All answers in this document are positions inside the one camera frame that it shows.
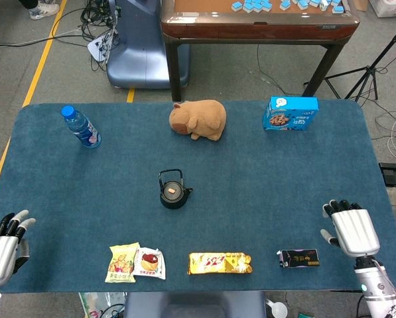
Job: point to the blue cookie box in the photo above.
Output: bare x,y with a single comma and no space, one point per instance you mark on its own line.
294,116

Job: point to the cardboard box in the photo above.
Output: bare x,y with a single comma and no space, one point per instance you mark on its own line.
361,4

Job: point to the yellow biscuit pack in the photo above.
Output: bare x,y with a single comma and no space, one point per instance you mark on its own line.
217,263

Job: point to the black teapot lid orange knob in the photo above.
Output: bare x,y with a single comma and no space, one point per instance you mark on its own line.
171,192

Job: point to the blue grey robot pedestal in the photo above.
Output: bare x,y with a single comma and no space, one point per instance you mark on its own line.
141,56

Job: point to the brown capybara plush toy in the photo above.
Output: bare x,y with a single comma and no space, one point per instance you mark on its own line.
204,116

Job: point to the brown mahjong table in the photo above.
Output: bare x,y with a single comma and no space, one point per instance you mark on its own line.
250,30

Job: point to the white plastic scoop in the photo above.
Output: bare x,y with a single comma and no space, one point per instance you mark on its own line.
279,309

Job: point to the white power strip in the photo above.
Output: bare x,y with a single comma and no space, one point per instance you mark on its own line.
98,48

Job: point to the blue table mat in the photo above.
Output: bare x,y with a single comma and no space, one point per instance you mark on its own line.
118,182

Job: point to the grey blue robot body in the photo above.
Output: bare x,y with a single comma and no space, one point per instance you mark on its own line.
194,304

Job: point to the green yellow snack bag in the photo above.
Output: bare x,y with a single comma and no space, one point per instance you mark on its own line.
119,265

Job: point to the black purple small carton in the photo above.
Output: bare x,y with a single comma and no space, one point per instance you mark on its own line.
298,258

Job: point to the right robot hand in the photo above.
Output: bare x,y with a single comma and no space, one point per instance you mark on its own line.
355,232

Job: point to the black foot pedal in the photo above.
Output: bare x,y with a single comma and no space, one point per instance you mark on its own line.
395,174

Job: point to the white red snack packet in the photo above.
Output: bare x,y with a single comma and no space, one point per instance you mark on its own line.
149,263

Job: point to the water bottle with blue cap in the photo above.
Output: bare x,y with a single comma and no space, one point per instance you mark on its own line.
83,130

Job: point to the black tripod stand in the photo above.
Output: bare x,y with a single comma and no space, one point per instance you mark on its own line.
368,71

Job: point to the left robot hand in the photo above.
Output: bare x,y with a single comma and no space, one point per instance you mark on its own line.
0,255

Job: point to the person in black trousers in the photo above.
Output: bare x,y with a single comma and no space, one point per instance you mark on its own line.
43,10

